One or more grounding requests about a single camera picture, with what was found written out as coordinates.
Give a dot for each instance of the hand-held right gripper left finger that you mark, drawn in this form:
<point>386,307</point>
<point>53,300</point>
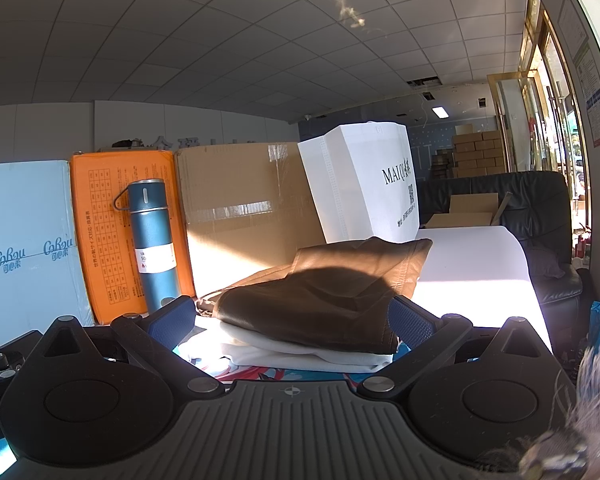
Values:
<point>172,322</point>

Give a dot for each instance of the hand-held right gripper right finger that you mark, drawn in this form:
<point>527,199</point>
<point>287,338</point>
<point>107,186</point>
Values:
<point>410,327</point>

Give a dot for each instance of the brown leather jacket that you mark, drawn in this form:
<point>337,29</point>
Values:
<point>305,305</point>

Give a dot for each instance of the blue thermos bottle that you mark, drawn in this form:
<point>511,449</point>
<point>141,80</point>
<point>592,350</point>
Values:
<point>152,220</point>

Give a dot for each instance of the white folded garment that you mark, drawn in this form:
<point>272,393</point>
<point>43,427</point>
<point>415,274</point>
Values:
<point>280,355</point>

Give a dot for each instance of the orange printed box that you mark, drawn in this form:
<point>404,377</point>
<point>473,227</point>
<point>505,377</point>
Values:
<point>95,240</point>

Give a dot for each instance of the colourful printed garment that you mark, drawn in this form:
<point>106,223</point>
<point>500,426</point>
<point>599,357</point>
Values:
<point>280,376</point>

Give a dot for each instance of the open cardboard box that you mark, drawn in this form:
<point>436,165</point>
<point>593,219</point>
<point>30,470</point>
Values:
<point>472,205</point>

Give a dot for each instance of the brown cardboard box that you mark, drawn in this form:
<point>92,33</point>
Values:
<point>240,185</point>

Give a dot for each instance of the white paper bag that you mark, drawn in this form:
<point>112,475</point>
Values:
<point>350,185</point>

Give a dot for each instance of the large light blue cardboard box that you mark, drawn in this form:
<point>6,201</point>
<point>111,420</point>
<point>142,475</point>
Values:
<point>25,210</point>

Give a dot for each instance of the black leather sofa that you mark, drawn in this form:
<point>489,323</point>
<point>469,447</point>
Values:
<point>540,200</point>

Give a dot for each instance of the stack of cardboard boxes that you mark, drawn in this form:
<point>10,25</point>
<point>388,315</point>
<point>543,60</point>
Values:
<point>480,152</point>

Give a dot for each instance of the furry sleeve cuff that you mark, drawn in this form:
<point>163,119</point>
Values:
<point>590,385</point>

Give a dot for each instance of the red fire extinguisher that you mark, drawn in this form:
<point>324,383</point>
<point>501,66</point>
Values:
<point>581,247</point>

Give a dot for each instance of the rectangular ceiling light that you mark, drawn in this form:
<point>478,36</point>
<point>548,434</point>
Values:
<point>439,112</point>

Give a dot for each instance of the golden door frame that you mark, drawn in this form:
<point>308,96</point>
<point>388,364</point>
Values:
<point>497,110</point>

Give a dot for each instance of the wall poster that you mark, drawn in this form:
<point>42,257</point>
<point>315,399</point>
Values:
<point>597,100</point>

